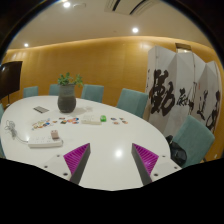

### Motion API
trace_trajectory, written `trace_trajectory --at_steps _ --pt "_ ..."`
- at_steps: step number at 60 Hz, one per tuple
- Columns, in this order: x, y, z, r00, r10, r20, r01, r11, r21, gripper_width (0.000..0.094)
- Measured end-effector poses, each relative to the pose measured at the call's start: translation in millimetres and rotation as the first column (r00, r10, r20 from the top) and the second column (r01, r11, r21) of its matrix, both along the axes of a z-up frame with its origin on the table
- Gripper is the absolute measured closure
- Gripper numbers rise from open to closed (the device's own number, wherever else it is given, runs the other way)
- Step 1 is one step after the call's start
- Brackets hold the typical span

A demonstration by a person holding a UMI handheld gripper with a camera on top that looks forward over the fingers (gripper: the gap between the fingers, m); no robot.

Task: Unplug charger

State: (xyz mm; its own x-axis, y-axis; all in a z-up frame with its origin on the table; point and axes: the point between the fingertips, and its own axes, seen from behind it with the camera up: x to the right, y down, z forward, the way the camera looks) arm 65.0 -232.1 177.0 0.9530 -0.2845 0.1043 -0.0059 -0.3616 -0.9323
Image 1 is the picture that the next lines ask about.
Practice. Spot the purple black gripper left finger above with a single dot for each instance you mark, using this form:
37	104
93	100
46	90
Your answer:
71	165

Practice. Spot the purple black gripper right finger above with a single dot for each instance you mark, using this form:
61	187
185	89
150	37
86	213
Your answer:
152	167

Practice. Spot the pink charger plug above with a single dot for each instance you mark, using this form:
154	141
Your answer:
54	134

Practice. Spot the black bag on chair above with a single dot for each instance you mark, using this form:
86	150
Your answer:
178	155

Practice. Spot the colourful stickers middle group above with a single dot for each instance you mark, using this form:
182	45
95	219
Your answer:
69	120

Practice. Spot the colourful stickers group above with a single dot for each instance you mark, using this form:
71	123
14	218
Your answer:
69	120
43	123
117	121

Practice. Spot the white box on table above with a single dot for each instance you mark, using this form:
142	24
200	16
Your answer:
91	119

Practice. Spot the white power strip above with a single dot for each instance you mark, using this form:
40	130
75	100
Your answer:
44	142

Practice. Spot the green small object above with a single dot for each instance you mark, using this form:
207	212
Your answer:
103	118

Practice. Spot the colourful stickers left group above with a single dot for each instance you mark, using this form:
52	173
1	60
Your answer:
43	123

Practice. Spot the colourful stickers right group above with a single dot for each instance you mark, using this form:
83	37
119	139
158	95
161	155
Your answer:
117	121

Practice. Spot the teal chair near right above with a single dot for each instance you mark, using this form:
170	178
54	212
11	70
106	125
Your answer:
195	139

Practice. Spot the dark ceramic plant pot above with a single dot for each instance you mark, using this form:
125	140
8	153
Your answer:
66	99

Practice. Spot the teal chair right back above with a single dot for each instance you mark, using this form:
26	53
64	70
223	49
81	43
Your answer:
132	101

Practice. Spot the grey phone on table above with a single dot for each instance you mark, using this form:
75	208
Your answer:
40	109

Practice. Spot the teal chair centre back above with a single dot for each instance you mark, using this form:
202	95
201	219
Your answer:
92	92

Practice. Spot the teal chair behind pot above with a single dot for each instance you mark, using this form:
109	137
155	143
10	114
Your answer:
54	89

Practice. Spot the green potted plant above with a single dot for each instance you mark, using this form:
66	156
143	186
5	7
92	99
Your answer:
68	80

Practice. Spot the teal chair far left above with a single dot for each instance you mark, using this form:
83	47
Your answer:
30	91

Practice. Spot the white calligraphy folding screen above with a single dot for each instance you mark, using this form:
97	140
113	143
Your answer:
181	84

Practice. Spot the ceiling air vent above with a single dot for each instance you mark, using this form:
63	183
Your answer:
129	7

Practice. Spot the black wall television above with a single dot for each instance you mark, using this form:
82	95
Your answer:
10	78

